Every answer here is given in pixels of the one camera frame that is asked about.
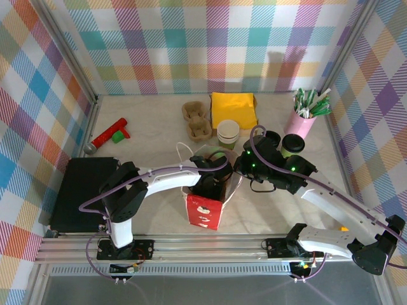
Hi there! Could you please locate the black plastic cup lid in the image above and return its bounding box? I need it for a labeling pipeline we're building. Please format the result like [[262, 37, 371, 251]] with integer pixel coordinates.
[[282, 134, 306, 153]]

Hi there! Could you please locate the red white paper gift bag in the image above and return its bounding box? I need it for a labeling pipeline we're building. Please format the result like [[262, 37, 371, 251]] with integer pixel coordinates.
[[176, 142, 244, 231]]

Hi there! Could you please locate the black cup lids stack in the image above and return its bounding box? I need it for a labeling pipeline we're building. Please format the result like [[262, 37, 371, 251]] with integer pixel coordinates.
[[265, 130, 282, 146]]

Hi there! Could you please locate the yellow napkin stack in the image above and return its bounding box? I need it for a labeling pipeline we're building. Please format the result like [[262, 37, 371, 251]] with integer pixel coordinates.
[[209, 93, 260, 138], [211, 91, 258, 130]]

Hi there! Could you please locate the pink straw holder cup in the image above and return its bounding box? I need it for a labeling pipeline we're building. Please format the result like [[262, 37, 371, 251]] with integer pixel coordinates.
[[284, 111, 317, 140]]

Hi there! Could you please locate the white paper straw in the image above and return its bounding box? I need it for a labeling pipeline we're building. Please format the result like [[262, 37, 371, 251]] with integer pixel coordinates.
[[313, 88, 331, 111]]

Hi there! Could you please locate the red toy microphone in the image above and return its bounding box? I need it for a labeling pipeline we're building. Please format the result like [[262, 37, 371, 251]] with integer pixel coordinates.
[[84, 118, 128, 156]]

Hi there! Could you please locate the black carrying case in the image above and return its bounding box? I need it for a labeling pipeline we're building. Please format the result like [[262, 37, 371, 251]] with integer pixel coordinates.
[[50, 157, 121, 231]]

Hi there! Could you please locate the aluminium mounting rail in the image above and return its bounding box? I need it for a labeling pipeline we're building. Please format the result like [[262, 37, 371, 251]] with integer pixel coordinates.
[[34, 234, 387, 264]]

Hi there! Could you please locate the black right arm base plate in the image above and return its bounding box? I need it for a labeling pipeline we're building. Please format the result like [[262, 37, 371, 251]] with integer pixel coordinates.
[[265, 237, 325, 259]]

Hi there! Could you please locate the slotted grey cable duct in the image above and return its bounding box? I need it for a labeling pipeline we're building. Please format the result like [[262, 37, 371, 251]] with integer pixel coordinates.
[[47, 265, 295, 276]]

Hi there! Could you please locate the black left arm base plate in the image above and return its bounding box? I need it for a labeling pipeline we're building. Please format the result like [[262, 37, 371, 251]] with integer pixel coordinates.
[[96, 238, 156, 261]]

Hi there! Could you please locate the small wired connector board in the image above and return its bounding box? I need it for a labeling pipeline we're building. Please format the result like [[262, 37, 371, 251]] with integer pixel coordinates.
[[291, 260, 318, 277], [109, 262, 141, 275]]

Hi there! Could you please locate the aluminium frame post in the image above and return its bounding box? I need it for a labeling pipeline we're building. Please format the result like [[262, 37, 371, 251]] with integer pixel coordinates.
[[313, 0, 381, 96], [30, 0, 100, 103]]

